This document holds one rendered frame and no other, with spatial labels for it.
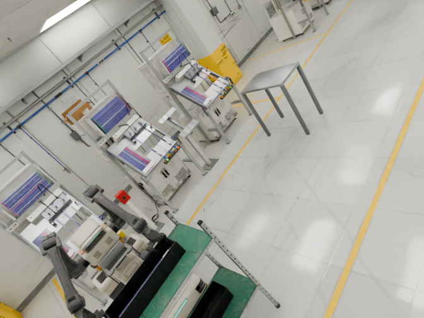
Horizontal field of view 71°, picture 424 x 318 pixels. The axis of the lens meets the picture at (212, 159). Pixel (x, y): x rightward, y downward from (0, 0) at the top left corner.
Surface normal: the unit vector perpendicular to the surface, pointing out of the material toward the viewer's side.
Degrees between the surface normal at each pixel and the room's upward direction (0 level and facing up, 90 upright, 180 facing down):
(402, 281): 0
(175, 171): 90
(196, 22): 90
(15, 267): 90
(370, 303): 0
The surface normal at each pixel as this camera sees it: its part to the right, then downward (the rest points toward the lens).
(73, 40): 0.62, 0.01
